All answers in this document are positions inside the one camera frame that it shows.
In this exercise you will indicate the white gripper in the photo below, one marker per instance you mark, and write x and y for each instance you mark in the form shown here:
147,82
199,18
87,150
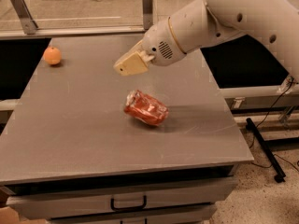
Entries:
160,44

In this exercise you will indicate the red coke can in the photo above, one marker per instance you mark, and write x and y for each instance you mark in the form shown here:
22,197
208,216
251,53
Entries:
146,108

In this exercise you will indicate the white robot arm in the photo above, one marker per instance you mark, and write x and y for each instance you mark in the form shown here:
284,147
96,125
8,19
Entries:
208,23

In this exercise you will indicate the orange fruit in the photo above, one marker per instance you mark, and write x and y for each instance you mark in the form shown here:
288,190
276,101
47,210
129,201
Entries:
52,55

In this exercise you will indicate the grey upper drawer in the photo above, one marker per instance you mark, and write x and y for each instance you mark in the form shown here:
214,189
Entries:
97,201

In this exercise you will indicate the grey drawer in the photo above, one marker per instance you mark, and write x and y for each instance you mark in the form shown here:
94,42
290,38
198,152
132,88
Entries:
97,201
167,215

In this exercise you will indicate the grey lower drawer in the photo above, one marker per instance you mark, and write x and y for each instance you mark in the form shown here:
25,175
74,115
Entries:
167,215

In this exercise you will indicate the black floor bar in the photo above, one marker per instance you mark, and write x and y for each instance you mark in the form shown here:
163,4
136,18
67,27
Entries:
279,177

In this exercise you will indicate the metal window rail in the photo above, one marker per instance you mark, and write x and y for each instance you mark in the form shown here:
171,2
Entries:
69,32

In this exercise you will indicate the middle metal bracket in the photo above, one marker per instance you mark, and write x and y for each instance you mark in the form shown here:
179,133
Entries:
147,9

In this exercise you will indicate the metal bracket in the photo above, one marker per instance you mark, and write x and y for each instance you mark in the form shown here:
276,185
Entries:
28,24
147,9

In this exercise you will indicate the left metal bracket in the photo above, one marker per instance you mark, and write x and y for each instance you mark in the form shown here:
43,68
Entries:
28,24

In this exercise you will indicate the black drawer handle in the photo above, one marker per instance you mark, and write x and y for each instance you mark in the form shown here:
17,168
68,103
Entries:
128,205

